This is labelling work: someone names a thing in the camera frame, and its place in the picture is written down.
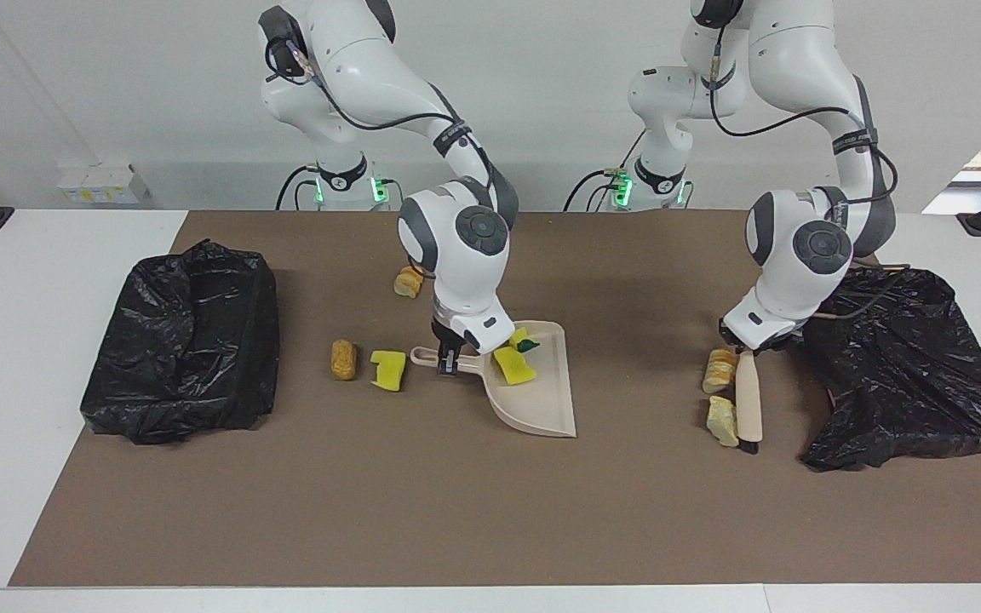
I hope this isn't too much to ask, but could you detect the brown table mat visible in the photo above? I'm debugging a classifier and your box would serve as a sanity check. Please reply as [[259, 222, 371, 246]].
[[9, 210, 981, 588]]

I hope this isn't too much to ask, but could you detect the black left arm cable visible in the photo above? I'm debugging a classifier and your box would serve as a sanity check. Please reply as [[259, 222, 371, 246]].
[[706, 43, 913, 320]]

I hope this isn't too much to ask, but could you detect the black base cable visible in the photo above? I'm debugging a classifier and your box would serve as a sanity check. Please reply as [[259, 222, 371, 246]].
[[563, 169, 628, 211], [276, 164, 321, 211]]

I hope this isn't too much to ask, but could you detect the black left base cable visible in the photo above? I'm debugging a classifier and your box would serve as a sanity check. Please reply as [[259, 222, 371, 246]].
[[563, 169, 628, 211]]

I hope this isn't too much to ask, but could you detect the striped orange croissant piece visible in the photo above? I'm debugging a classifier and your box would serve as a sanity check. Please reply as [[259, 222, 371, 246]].
[[703, 347, 740, 395]]

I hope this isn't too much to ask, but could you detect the pale bread piece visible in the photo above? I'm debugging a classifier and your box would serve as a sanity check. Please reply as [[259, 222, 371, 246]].
[[706, 395, 740, 449]]

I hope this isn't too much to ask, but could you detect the black right base cable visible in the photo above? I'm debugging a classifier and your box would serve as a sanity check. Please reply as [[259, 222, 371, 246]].
[[276, 164, 321, 211]]

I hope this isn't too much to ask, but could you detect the black trash bag bin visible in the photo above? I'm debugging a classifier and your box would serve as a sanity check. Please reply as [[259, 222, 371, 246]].
[[795, 267, 981, 473], [80, 239, 281, 446]]

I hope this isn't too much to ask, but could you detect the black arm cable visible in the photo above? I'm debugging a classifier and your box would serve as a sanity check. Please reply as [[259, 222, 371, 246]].
[[262, 34, 491, 184], [706, 43, 913, 320]]

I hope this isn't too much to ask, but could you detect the notched yellow sponge piece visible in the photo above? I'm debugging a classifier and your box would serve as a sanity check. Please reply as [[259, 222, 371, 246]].
[[370, 350, 407, 392]]

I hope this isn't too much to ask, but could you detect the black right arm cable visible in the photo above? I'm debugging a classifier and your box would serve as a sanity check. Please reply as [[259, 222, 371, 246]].
[[262, 34, 491, 184]]

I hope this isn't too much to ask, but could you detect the beige plastic dustpan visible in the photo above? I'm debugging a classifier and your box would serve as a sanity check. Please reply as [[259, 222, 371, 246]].
[[410, 320, 577, 438]]

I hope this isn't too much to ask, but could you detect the white box on floor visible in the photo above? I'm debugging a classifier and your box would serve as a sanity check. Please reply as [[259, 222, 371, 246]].
[[57, 162, 149, 205]]

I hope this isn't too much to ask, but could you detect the beige hand brush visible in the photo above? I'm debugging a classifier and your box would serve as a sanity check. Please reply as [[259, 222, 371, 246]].
[[736, 349, 764, 455]]

